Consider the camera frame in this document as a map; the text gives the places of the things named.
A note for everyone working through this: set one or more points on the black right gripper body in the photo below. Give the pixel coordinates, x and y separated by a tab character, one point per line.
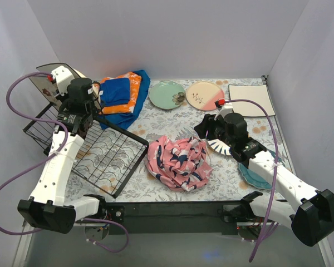
205	129

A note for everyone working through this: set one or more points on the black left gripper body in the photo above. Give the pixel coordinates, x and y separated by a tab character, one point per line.
73	90

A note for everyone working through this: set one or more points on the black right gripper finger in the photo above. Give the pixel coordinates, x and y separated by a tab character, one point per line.
210	121
203	129

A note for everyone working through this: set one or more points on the blue striped white plate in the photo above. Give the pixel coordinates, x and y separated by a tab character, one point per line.
219	147

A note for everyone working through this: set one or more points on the cream and pink plate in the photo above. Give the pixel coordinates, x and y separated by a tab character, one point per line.
203	95

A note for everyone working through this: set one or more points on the white square black-rimmed plate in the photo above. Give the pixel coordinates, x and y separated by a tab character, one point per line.
258	94

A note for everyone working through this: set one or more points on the mint green flower plate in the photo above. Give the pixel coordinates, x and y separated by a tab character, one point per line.
167	95

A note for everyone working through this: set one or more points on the teal round plate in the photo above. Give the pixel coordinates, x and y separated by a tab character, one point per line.
253	178

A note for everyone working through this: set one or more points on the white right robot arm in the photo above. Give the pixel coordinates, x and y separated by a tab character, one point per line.
308	212

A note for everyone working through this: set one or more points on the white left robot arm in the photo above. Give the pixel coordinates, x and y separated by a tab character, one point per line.
46	208

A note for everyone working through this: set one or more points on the cream round plate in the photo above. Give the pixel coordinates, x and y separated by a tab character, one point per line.
95	88

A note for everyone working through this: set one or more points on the pink navy patterned shorts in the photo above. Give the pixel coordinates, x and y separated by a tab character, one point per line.
180	165

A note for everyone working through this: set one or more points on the floral table mat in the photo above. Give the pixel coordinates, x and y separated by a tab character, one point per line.
225	182

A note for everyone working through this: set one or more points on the blue and orange cloth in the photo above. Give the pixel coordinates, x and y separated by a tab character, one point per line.
123	97

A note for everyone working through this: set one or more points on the rear white square plate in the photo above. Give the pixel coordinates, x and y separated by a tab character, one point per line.
51	66

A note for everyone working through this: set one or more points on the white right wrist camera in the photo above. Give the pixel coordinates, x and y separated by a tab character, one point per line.
224	108

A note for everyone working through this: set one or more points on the black wire dish rack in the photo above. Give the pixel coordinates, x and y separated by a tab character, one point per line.
105	162

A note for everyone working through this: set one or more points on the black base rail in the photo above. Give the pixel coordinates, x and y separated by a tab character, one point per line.
180	217

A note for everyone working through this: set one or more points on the aluminium frame rail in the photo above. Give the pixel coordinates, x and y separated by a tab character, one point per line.
85	246

